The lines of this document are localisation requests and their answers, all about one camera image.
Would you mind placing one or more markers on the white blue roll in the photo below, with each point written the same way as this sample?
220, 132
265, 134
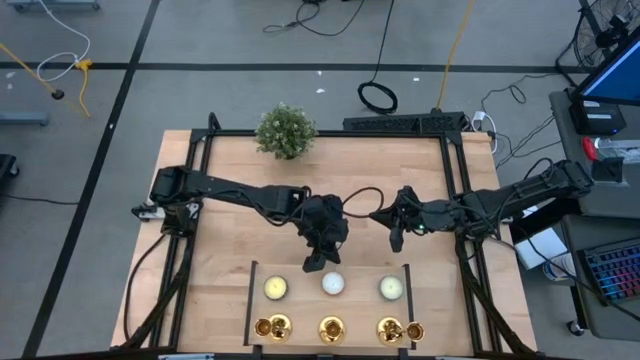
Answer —
557, 267

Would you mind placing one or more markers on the thin gold candlestick holder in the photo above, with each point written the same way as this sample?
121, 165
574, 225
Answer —
391, 331

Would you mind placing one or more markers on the grey desk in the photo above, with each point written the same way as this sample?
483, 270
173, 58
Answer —
600, 325
600, 202

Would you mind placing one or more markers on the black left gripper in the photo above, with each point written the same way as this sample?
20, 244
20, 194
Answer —
325, 220

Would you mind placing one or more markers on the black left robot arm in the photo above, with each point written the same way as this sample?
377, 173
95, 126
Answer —
225, 192

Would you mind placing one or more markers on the computer monitor blue screen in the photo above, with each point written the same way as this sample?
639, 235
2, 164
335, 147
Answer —
620, 75

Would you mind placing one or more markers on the clear plastic box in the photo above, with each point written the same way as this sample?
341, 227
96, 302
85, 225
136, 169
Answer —
620, 149

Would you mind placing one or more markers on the gold tin candle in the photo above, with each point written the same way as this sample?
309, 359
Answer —
275, 287

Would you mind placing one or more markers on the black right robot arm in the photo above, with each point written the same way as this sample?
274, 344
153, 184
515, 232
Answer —
520, 197

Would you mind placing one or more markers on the white power adapter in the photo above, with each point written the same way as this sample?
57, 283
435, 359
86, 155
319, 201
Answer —
479, 117

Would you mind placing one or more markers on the black aluminium frame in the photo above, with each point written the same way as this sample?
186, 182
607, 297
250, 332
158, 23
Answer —
230, 133

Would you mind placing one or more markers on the gold candlestick holder wide cup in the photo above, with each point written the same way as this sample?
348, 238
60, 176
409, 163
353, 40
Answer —
277, 327

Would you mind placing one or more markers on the green potted plant black pot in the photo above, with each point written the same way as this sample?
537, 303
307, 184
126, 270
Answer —
286, 132

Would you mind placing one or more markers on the small red object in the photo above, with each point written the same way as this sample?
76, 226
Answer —
590, 148

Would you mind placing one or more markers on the orange tin candle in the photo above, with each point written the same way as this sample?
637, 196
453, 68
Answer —
333, 283

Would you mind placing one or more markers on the black floor fan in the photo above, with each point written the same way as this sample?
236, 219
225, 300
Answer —
585, 30

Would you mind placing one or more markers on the wooden shelf riser black legs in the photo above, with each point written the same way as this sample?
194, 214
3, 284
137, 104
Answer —
305, 307

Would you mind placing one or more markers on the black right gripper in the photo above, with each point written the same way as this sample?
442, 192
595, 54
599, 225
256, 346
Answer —
422, 214

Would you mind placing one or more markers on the small black box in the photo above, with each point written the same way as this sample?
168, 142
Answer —
607, 170

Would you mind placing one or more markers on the black caster wheel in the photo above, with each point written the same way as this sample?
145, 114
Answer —
575, 328

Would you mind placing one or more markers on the black wheeled object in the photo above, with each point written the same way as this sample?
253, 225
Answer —
6, 167

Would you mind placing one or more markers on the patterned tin candle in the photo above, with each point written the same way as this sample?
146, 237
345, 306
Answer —
391, 287

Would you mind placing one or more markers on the backlit black keyboard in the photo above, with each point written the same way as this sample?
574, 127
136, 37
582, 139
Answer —
617, 272

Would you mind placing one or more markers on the grey desk foot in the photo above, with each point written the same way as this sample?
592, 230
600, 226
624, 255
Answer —
22, 119
55, 5

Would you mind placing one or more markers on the white box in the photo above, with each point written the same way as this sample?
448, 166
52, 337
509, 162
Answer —
542, 250

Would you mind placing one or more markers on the black label printer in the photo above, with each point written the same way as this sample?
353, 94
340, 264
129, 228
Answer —
597, 117

